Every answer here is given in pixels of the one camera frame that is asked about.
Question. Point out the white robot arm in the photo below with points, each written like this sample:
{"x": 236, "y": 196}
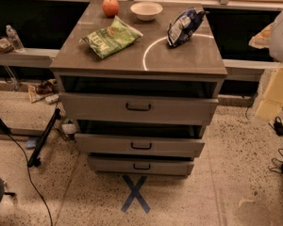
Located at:
{"x": 271, "y": 37}

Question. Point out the black power adapter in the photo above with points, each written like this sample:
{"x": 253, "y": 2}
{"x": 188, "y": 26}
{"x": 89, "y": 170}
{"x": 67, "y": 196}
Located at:
{"x": 278, "y": 126}

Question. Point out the white bowl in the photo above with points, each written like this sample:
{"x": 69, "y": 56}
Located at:
{"x": 146, "y": 11}

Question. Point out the crumpled wrapper on shelf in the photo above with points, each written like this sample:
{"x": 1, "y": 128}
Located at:
{"x": 5, "y": 45}

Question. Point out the bottom drawer with handle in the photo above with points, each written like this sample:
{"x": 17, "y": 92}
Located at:
{"x": 140, "y": 166}

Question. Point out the clear water bottle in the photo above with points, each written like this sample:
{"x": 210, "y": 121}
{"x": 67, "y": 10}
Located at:
{"x": 14, "y": 38}

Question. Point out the black tripod leg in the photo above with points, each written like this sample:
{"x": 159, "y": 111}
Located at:
{"x": 34, "y": 160}

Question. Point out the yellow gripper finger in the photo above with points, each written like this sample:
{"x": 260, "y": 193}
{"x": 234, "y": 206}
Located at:
{"x": 271, "y": 103}

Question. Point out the blue tape X mark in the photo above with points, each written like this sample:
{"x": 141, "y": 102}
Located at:
{"x": 135, "y": 194}

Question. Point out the snack packages on floor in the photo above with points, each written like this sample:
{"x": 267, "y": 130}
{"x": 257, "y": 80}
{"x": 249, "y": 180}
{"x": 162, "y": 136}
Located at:
{"x": 40, "y": 91}

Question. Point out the green jalapeno chip bag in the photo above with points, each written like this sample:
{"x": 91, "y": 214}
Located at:
{"x": 112, "y": 39}

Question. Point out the drawer with handle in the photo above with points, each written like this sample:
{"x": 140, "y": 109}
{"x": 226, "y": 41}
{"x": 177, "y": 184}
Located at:
{"x": 140, "y": 166}
{"x": 144, "y": 109}
{"x": 154, "y": 146}

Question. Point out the top drawer with handle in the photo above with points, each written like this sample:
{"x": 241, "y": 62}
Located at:
{"x": 144, "y": 109}

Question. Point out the middle drawer with handle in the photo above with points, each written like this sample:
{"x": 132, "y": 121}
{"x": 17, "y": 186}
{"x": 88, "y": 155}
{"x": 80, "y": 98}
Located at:
{"x": 154, "y": 146}

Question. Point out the blue chip bag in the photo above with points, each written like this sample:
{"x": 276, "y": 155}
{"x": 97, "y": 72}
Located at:
{"x": 180, "y": 31}

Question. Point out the red apple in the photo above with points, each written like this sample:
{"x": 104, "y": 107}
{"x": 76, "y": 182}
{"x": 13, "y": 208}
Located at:
{"x": 110, "y": 7}

